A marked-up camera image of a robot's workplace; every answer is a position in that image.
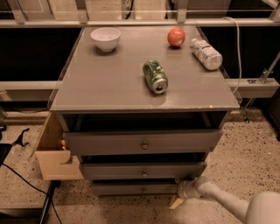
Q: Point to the grey drawer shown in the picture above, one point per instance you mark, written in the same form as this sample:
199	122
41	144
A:
165	170
136	143
135	188

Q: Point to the white bowl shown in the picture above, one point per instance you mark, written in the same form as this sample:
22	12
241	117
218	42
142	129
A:
106	38

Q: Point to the grey bottom drawer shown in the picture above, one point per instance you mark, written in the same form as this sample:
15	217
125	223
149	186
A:
135	188

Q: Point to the grey top drawer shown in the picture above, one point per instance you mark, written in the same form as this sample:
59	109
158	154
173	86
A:
136	143

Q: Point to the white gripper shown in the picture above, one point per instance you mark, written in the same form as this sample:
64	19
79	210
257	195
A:
184	189

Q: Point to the light wooden side drawer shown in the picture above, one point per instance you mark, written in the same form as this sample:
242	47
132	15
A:
54	158

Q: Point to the green soda can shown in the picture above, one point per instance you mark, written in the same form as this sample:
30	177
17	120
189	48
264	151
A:
155	77

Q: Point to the red apple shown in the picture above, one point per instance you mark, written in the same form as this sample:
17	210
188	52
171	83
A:
176	37

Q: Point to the black floor stand base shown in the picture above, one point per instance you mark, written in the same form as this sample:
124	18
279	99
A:
38	215

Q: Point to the grey drawer cabinet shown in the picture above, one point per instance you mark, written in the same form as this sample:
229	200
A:
106	92

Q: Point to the clear plastic water bottle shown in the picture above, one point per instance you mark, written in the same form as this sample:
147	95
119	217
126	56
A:
206	54

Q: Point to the black clamp tool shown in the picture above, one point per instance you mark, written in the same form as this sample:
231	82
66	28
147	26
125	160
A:
20	140

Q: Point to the grey middle drawer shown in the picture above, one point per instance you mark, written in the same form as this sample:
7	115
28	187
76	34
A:
165	170

